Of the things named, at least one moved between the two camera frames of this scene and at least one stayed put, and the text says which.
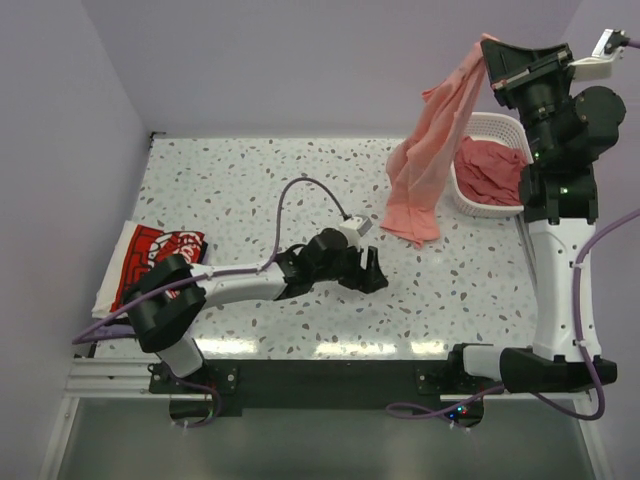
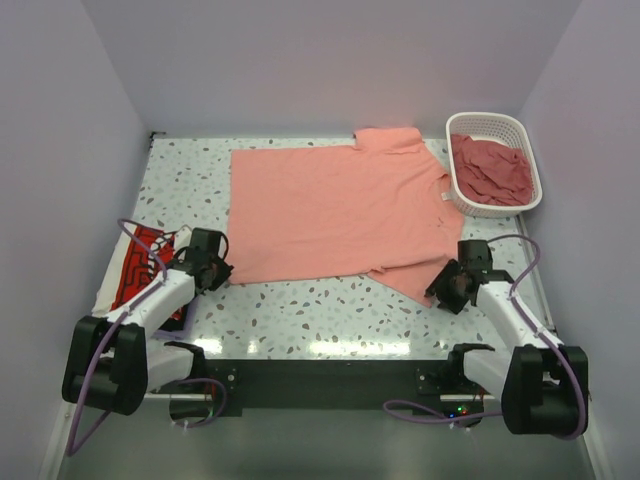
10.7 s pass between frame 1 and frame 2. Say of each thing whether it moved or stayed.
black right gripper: moved
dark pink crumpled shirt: stayed
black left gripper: moved
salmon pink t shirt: moved
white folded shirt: stayed
